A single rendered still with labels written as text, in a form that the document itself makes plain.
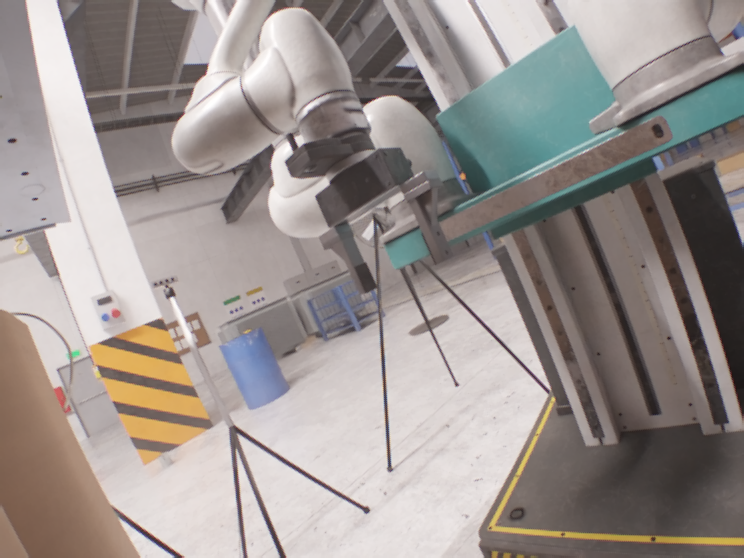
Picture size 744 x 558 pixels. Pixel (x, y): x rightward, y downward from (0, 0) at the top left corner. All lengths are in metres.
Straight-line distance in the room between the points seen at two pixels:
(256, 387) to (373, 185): 4.50
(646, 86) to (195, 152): 0.63
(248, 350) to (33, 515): 4.37
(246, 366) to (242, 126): 4.40
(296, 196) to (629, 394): 0.86
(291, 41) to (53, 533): 0.64
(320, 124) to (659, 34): 0.46
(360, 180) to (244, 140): 0.18
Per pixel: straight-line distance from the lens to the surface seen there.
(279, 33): 0.56
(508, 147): 0.81
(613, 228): 0.87
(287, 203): 0.81
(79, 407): 13.36
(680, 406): 1.02
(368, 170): 0.47
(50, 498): 0.57
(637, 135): 0.61
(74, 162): 5.84
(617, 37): 0.63
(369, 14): 7.83
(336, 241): 0.53
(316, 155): 0.44
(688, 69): 0.62
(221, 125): 0.56
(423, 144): 0.75
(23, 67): 0.67
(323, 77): 0.51
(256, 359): 4.84
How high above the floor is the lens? 0.92
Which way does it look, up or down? level
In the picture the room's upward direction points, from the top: 25 degrees counter-clockwise
